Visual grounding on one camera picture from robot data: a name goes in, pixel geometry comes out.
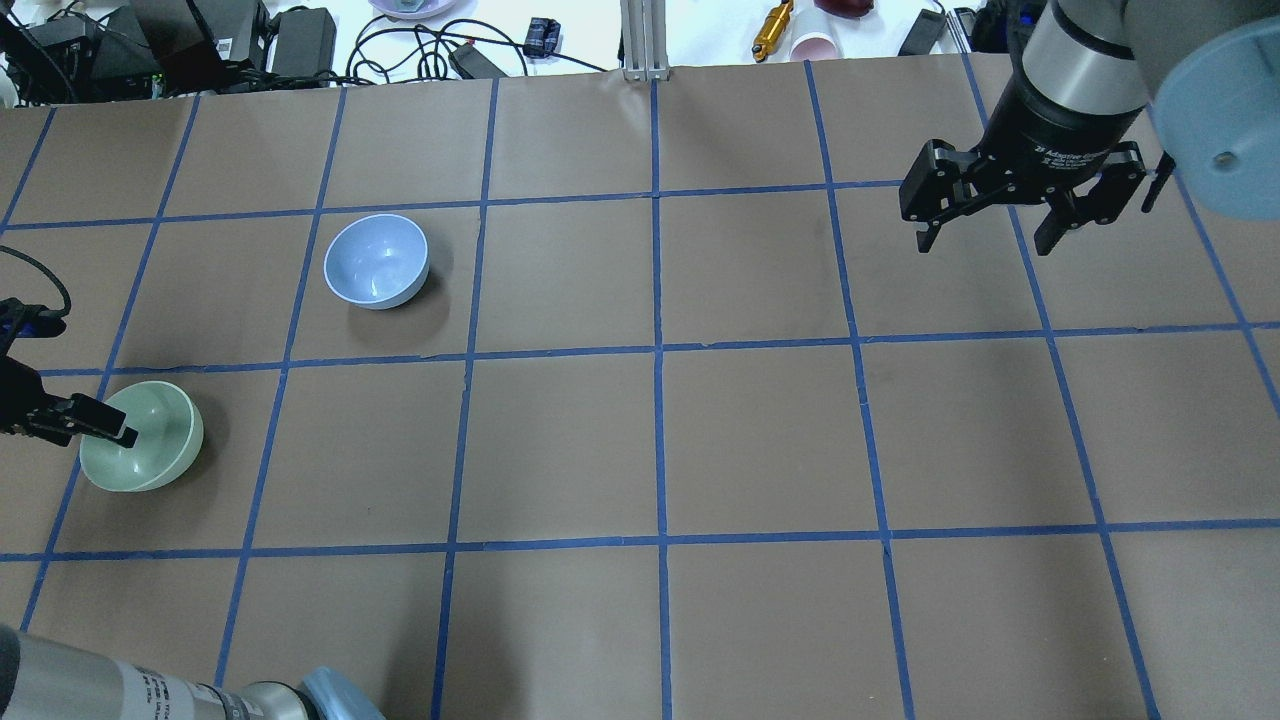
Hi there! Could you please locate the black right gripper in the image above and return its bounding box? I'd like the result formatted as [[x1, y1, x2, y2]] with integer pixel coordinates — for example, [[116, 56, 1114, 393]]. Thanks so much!
[[899, 70, 1147, 258]]

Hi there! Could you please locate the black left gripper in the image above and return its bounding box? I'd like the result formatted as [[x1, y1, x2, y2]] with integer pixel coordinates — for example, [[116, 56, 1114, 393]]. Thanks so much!
[[1, 299, 138, 448]]

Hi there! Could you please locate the green bowl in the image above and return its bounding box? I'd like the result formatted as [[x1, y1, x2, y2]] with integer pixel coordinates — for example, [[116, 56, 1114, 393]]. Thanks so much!
[[79, 380, 205, 493]]

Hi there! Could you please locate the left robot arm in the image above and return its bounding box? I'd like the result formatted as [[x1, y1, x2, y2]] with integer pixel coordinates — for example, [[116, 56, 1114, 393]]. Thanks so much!
[[1, 355, 381, 719]]

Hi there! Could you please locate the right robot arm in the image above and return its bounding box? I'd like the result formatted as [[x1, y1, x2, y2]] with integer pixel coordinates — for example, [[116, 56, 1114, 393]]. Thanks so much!
[[899, 1, 1279, 256]]

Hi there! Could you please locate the blue bowl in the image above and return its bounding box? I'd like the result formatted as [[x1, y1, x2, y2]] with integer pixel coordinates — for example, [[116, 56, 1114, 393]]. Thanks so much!
[[323, 213, 430, 311]]

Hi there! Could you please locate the gold metal cylinder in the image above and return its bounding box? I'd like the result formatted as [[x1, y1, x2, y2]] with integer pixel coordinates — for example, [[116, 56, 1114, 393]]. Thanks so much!
[[750, 0, 794, 63]]

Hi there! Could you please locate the black power adapter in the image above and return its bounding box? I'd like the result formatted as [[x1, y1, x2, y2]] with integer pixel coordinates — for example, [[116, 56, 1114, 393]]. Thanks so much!
[[270, 6, 337, 85]]

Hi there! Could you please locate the purple plate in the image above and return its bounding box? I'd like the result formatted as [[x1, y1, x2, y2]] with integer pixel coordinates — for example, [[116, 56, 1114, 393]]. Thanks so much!
[[367, 0, 456, 20]]

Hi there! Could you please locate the aluminium frame post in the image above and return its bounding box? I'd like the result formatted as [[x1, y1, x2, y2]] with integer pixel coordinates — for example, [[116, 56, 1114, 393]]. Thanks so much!
[[620, 0, 669, 82]]

